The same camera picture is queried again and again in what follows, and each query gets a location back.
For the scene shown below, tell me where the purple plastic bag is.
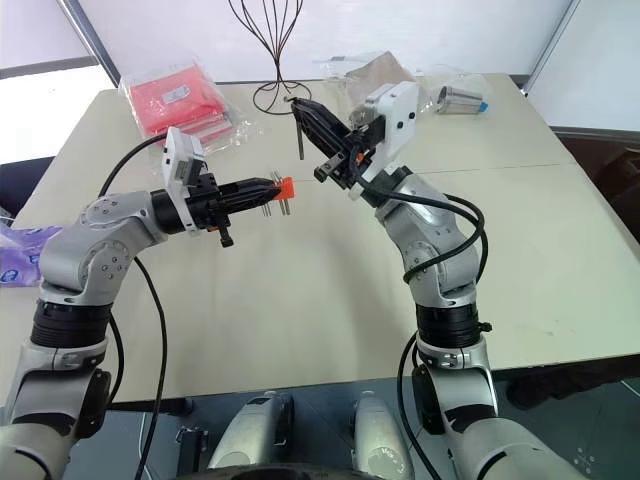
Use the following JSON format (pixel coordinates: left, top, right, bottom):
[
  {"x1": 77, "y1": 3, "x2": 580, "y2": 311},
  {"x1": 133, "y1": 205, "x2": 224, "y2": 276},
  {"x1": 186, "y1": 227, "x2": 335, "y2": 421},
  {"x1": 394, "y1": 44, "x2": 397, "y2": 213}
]
[{"x1": 0, "y1": 223, "x2": 65, "y2": 290}]

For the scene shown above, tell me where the orange hex key holder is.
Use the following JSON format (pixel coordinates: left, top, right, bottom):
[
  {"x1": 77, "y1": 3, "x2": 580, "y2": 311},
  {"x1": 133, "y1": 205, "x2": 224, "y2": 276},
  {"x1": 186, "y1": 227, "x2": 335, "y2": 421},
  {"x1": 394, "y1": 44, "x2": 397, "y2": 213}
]
[{"x1": 271, "y1": 176, "x2": 299, "y2": 202}]

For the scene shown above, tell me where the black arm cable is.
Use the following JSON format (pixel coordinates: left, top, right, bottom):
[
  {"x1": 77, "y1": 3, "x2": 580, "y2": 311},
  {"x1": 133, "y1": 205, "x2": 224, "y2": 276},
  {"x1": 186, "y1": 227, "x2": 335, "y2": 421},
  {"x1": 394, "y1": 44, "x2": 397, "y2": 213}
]
[
  {"x1": 346, "y1": 148, "x2": 494, "y2": 472},
  {"x1": 98, "y1": 134, "x2": 170, "y2": 480}
]

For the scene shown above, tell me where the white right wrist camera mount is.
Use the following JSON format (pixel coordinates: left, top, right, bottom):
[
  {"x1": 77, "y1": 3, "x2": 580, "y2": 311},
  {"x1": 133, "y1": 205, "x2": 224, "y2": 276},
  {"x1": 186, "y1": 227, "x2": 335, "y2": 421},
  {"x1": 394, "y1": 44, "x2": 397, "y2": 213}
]
[{"x1": 348, "y1": 80, "x2": 420, "y2": 202}]

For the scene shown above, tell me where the brown item in clear bag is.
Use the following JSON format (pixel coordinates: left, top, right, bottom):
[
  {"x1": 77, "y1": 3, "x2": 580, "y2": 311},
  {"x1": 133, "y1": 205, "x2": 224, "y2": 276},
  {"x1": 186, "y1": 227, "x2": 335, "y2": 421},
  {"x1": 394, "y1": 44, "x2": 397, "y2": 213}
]
[{"x1": 313, "y1": 49, "x2": 437, "y2": 117}]

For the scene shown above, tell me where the metal cup with blue cap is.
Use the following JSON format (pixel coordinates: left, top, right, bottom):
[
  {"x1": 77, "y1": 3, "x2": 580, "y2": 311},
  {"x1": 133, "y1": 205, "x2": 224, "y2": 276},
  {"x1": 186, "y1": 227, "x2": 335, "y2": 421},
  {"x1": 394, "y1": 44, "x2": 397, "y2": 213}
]
[{"x1": 436, "y1": 84, "x2": 491, "y2": 116}]

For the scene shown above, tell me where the black wire stand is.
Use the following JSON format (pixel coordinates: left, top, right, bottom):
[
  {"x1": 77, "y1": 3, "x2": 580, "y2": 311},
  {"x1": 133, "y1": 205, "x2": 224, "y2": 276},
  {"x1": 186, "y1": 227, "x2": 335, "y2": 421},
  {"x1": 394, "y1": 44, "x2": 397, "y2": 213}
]
[{"x1": 227, "y1": 0, "x2": 314, "y2": 115}]

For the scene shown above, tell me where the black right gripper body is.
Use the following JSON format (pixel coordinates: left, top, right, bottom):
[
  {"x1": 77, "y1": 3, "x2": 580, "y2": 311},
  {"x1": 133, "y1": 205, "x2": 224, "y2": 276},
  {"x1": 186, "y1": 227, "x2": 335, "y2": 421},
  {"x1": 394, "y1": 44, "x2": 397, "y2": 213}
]
[{"x1": 313, "y1": 115, "x2": 387, "y2": 192}]

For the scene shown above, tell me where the dark hex key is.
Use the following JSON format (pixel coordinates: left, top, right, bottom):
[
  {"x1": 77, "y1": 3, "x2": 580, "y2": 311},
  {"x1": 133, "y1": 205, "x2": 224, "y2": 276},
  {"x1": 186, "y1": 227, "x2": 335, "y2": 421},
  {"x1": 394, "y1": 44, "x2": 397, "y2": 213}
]
[{"x1": 283, "y1": 96, "x2": 307, "y2": 162}]

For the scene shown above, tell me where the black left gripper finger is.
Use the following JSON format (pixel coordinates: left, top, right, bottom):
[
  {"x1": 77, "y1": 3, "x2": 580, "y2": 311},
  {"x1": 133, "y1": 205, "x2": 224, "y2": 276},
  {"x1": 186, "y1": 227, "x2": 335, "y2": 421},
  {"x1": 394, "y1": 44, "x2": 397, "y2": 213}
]
[
  {"x1": 218, "y1": 191, "x2": 280, "y2": 216},
  {"x1": 217, "y1": 176, "x2": 282, "y2": 198}
]

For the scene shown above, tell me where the grey aluminium frame post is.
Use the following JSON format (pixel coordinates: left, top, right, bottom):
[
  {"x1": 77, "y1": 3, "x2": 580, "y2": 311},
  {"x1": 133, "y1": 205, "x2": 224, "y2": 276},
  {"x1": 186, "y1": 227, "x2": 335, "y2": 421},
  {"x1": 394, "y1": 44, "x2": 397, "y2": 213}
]
[
  {"x1": 53, "y1": 0, "x2": 125, "y2": 87},
  {"x1": 518, "y1": 0, "x2": 587, "y2": 97}
]

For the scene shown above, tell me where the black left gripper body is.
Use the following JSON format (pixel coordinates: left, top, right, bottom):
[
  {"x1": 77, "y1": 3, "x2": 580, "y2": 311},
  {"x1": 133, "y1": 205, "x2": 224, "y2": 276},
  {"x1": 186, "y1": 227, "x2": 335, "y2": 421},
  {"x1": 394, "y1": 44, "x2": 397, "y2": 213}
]
[{"x1": 185, "y1": 171, "x2": 236, "y2": 250}]

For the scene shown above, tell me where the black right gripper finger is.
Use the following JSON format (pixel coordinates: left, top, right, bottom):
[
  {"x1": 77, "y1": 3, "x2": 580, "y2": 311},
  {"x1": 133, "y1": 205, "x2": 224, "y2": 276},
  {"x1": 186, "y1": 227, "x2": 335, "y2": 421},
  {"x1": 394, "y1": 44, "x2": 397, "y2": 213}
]
[
  {"x1": 289, "y1": 97, "x2": 362, "y2": 144},
  {"x1": 301, "y1": 117, "x2": 349, "y2": 162}
]

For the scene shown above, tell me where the silver rounded shell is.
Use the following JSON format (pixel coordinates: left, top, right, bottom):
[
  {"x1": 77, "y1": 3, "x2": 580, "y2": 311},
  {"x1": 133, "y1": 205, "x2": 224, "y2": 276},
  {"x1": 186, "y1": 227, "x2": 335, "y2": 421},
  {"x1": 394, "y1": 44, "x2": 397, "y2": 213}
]
[
  {"x1": 206, "y1": 391, "x2": 297, "y2": 472},
  {"x1": 351, "y1": 391, "x2": 417, "y2": 480}
]

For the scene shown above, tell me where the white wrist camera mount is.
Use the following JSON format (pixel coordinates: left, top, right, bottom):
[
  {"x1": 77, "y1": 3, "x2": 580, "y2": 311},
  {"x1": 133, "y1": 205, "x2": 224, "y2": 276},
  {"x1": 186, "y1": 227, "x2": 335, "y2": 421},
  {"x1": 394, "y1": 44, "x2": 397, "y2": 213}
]
[
  {"x1": 348, "y1": 80, "x2": 420, "y2": 202},
  {"x1": 160, "y1": 126, "x2": 207, "y2": 235}
]

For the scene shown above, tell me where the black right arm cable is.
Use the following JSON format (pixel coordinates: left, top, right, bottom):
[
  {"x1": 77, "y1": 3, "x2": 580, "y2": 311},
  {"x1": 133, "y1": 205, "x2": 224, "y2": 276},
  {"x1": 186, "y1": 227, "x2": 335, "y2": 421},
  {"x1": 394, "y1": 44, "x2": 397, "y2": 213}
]
[{"x1": 346, "y1": 148, "x2": 494, "y2": 472}]

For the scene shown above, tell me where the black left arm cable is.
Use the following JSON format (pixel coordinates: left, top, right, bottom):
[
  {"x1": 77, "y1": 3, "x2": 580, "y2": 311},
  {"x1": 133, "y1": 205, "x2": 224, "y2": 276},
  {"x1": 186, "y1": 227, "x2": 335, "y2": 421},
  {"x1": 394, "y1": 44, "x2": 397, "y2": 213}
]
[{"x1": 98, "y1": 134, "x2": 170, "y2": 480}]

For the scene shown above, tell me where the red packet in clear bag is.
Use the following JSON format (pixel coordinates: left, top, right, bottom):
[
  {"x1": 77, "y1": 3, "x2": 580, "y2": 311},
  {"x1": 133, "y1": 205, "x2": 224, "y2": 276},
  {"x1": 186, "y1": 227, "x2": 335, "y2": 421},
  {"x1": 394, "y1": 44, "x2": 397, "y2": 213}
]
[{"x1": 118, "y1": 63, "x2": 254, "y2": 149}]

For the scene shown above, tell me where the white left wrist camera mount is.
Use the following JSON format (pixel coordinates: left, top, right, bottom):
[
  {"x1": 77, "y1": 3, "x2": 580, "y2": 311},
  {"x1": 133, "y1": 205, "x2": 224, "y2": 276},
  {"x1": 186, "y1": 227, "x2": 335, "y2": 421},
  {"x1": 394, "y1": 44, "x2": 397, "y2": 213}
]
[{"x1": 160, "y1": 126, "x2": 207, "y2": 235}]

